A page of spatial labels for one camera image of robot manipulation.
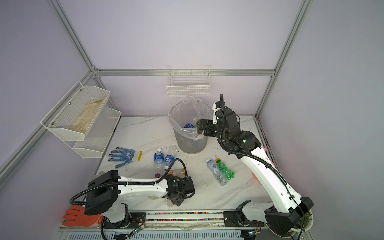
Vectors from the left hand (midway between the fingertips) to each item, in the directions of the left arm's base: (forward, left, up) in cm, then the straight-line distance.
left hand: (176, 197), depth 79 cm
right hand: (+23, -14, +35) cm, 44 cm away
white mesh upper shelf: (+34, +54, +33) cm, 72 cm away
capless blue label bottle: (+22, +5, +4) cm, 23 cm away
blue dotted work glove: (+27, +36, -3) cm, 45 cm away
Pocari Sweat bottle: (+44, -6, +9) cm, 45 cm away
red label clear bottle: (-4, +2, +4) cm, 6 cm away
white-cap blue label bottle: (+17, +12, +2) cm, 21 cm away
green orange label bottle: (+46, -10, +10) cm, 48 cm away
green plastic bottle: (+12, -29, +4) cm, 32 cm away
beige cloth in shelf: (+29, +49, +27) cm, 63 cm away
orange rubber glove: (-9, +50, -2) cm, 51 cm away
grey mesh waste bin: (+29, -5, +7) cm, 30 cm away
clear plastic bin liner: (+47, -3, +18) cm, 50 cm away
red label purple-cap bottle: (+12, +12, 0) cm, 17 cm away
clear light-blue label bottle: (+10, -24, +3) cm, 27 cm away
